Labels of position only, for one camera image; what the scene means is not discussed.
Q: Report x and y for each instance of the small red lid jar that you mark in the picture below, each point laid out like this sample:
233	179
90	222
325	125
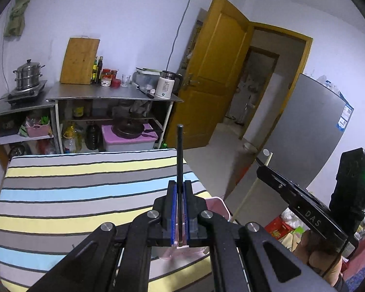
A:
114	74

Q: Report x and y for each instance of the white electric kettle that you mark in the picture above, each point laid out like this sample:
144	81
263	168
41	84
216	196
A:
165	86

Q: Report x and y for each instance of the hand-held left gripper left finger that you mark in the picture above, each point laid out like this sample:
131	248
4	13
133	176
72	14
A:
172	213

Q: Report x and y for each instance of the wooden cutting board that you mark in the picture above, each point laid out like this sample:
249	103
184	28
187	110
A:
79	62

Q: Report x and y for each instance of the green hanging cloth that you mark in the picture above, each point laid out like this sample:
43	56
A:
18	15

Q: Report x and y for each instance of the yellow oil bottle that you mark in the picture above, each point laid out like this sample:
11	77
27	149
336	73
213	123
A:
94	73

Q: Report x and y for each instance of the short red jar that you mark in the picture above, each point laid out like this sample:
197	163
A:
116	83

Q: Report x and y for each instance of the pink plastic basket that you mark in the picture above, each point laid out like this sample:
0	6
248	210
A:
219	206

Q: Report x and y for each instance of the small pink shelf basket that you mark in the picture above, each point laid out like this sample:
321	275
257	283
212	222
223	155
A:
38	130

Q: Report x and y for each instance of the low steel shelf table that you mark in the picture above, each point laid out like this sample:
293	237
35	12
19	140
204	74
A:
15	111

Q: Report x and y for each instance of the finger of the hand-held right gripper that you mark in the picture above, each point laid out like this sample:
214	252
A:
270	176

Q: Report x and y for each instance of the red lid sauce jar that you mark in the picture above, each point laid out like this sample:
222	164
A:
105	78

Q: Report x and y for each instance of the clear drinking glass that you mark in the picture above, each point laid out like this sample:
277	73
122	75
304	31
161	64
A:
125	80

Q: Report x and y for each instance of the dark sauce bottle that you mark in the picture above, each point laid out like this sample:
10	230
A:
100	70

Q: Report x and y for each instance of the pink lid storage box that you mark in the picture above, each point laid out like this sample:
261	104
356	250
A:
127	144

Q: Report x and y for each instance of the tall steel kitchen table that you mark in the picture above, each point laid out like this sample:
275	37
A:
109	92

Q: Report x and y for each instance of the yellow wooden door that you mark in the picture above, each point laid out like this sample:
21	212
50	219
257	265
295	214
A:
213	76

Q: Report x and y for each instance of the black chopstick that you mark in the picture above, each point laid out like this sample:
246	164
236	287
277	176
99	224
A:
180	158

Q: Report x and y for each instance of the white bowl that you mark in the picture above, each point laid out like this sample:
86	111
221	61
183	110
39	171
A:
250	147

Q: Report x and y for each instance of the black induction cooker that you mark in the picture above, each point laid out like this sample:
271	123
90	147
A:
26	95

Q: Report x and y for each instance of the dark plastic jug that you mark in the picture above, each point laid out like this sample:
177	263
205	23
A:
92	137

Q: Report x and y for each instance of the black frying pan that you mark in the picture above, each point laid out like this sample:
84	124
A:
129	129

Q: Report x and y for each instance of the striped tablecloth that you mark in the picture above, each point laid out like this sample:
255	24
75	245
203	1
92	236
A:
79	194

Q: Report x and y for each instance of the yellow label jar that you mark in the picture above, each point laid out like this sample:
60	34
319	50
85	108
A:
78	112

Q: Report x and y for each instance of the grey refrigerator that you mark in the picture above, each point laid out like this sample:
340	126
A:
304	127

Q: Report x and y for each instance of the red cardboard box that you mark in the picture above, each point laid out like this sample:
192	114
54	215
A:
276	229

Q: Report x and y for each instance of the large cooking oil bottle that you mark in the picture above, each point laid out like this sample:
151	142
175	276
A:
70	137

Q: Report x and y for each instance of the clear plastic container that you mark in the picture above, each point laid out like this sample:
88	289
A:
144	80

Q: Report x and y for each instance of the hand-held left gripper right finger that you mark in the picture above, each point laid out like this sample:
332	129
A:
187	213

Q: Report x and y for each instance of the person's right hand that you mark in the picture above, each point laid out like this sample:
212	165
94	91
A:
319	258

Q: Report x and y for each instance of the steel steamer pot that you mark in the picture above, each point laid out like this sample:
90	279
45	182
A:
27	74

